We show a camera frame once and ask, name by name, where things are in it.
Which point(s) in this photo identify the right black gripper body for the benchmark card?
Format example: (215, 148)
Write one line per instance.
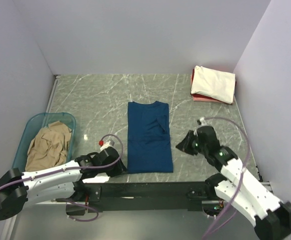
(190, 143)

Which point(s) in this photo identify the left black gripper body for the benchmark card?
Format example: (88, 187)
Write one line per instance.
(119, 169)

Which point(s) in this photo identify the blue t shirt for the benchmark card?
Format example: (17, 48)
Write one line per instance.
(148, 138)

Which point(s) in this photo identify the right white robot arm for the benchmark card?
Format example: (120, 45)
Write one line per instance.
(269, 215)

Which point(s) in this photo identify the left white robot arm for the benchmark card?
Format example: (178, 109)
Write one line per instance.
(20, 189)

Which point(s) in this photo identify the folded pink t shirt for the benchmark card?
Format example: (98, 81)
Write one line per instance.
(200, 100)

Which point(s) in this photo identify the folded red t shirt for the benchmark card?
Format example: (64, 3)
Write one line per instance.
(200, 96)

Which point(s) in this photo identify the beige t shirt in bin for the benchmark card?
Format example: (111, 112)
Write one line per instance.
(49, 148)

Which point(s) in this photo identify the folded white t shirt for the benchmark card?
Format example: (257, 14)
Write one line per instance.
(216, 84)

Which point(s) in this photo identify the teal plastic bin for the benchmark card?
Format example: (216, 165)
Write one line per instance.
(33, 126)

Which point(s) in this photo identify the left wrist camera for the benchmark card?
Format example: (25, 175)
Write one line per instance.
(106, 144)

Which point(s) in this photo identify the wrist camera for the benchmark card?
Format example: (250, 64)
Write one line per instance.
(202, 122)
(106, 144)

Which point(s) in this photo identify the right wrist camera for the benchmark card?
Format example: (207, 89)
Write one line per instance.
(202, 122)

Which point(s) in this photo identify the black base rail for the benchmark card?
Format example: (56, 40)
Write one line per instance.
(146, 196)

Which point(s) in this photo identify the aluminium frame rail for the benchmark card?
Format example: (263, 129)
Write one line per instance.
(10, 223)

